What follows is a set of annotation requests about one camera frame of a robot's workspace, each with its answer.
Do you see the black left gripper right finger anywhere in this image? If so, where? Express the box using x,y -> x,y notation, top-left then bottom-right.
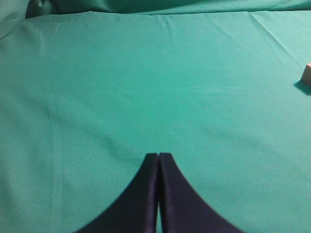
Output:
158,153 -> 242,233

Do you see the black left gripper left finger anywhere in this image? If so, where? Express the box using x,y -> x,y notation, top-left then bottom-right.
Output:
77,153 -> 159,233

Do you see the green cloth backdrop and cover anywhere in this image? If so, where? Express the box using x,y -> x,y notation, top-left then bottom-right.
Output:
0,0 -> 311,233

